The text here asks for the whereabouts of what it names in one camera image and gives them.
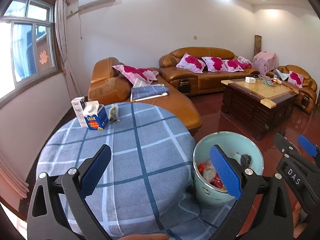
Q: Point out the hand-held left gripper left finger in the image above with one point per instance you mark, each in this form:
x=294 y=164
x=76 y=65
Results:
x=96 y=172

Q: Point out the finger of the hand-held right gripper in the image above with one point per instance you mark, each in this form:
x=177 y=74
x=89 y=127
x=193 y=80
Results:
x=285 y=146
x=308 y=145

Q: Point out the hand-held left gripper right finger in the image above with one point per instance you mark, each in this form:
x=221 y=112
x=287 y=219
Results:
x=226 y=172

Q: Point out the clear plastic bag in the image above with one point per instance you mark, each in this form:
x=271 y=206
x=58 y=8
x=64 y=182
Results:
x=208 y=172

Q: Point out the person's right hand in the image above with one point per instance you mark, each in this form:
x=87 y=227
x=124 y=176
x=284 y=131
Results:
x=298 y=217

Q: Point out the person's left hand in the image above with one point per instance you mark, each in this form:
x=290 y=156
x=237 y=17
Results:
x=145 y=237

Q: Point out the wooden coffee table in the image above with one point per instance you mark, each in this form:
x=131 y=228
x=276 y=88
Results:
x=250 y=110

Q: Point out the blue and white carton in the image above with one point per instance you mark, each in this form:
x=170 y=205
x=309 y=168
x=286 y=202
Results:
x=96 y=120

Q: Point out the tan leather armchair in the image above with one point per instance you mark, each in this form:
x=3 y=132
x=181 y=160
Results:
x=306 y=92

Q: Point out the white milk carton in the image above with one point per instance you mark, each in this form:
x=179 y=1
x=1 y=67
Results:
x=77 y=112

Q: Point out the pile of colourful sweets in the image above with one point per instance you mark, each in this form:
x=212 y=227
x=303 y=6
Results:
x=268 y=82

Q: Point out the pink floral armchair pillow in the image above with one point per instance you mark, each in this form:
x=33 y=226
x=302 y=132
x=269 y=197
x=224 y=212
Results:
x=295 y=79

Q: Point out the light blue cloth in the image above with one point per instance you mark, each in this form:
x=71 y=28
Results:
x=280 y=75

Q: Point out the white tissue box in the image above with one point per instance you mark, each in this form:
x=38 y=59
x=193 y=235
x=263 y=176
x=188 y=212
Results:
x=250 y=80

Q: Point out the tan leather chaise sofa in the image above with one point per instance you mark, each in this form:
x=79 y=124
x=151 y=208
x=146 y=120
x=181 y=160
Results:
x=175 y=110

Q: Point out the pink curtain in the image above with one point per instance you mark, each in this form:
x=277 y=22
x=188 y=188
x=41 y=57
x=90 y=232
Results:
x=12 y=175

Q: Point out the pink cloth cover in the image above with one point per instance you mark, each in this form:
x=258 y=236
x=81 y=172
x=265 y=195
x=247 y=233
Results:
x=265 y=61

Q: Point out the tan leather three-seat sofa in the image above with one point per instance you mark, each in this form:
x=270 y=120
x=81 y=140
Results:
x=215 y=82

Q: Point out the small pink patterned cushion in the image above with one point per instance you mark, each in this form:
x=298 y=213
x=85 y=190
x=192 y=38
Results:
x=244 y=61

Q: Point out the folded blue plaid sheet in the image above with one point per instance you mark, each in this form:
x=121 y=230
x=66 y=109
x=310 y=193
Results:
x=150 y=92

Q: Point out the white pillow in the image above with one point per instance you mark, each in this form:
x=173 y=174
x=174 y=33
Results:
x=140 y=83

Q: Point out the rolled brown mat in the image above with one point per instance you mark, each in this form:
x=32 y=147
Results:
x=258 y=45

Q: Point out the long pink floral pillow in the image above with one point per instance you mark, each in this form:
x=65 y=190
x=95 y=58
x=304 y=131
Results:
x=137 y=73

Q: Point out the beige curtain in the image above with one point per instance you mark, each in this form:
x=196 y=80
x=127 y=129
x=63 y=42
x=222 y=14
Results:
x=65 y=55

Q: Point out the pink flower window sticker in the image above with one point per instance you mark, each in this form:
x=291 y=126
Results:
x=43 y=58

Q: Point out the wood framed window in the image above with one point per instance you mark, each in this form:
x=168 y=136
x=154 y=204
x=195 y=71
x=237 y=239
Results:
x=27 y=50

